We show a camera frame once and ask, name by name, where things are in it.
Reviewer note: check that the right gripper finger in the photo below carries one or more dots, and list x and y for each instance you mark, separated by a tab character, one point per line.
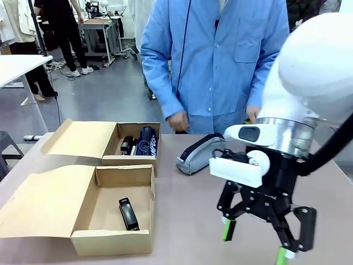
228	229
304	229

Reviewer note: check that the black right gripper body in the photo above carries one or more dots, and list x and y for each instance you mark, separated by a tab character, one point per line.
284	182

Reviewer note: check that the grey zipper pouch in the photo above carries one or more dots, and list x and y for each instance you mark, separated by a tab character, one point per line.
198	163

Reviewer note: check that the black stapler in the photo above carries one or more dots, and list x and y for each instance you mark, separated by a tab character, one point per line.
128	215
126	143

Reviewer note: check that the person's left forearm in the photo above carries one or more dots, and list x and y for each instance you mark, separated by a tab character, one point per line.
259	88

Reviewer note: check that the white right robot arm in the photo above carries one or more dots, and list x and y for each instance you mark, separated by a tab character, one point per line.
311	69

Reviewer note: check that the person's right forearm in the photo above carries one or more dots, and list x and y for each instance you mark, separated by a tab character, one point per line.
165	94

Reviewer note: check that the brown cardboard box with lid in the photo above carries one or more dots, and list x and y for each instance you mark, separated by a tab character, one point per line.
49	204
82	138

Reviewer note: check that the person's left hand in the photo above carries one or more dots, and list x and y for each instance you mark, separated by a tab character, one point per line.
253	113

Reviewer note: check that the person's right hand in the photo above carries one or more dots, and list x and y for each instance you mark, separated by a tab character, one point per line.
179	120

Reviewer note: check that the navy blue pencil case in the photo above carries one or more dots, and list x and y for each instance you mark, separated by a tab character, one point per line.
147	143

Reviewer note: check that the white marker pen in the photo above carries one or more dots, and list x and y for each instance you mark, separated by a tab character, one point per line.
133	150

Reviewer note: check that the person in blue lab coat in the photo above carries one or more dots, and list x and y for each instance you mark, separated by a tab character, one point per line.
220	69

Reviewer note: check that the person in dark clothes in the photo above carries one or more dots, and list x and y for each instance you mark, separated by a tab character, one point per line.
303	11

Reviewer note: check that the long white lab coat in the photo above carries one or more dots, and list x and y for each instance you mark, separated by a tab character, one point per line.
139	22

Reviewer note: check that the grey metal workbench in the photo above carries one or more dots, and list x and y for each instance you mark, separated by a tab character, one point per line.
96	36

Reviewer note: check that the black stool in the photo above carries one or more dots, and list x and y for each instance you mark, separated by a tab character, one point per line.
8	143

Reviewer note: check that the background robot equipment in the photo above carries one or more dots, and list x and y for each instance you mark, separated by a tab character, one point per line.
96	5

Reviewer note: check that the white table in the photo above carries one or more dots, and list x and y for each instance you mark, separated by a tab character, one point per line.
16	69

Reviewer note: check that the person in black clothes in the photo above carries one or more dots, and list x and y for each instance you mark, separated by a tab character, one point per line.
60	22

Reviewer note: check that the black tripod pole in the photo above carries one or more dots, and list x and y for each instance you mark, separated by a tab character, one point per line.
37	25

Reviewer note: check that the person in cream jacket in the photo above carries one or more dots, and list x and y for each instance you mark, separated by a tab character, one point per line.
23	22

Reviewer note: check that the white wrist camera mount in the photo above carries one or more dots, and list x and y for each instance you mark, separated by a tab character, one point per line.
234	172

